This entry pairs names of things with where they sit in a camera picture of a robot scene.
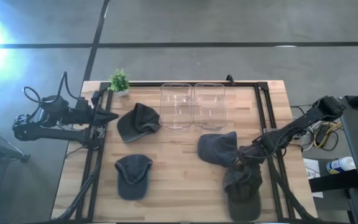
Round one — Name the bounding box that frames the white cable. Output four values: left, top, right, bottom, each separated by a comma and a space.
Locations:
299, 120, 323, 151

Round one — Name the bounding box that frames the dark denim flat cap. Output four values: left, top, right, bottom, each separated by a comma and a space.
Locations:
114, 154, 154, 201

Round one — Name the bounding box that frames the black metal frame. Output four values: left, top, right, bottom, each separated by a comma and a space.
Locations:
53, 81, 317, 223

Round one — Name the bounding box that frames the blue-grey folded cap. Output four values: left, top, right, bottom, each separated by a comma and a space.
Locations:
196, 131, 240, 169

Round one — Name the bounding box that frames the clear plastic bin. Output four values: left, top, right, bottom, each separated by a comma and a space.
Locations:
158, 82, 194, 130
193, 82, 227, 130

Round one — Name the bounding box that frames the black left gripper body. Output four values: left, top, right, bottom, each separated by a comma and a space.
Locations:
78, 98, 104, 128

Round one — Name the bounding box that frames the dark grey crumpled cap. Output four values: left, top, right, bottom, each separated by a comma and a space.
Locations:
116, 102, 162, 144

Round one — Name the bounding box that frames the white paper sheet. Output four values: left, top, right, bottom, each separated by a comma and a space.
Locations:
303, 157, 324, 199

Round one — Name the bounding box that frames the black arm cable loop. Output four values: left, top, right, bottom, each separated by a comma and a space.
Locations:
22, 71, 81, 104

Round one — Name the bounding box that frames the yellow cable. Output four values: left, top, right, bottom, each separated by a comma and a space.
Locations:
313, 121, 344, 149

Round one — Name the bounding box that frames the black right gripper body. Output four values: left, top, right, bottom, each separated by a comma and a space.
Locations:
237, 144, 263, 179

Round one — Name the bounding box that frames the dark olive cap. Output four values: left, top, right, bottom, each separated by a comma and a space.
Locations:
223, 162, 263, 223

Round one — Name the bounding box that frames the white bottle with blue label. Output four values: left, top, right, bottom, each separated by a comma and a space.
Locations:
325, 156, 357, 175

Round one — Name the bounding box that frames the small green potted plant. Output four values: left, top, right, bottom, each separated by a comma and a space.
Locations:
108, 68, 131, 98

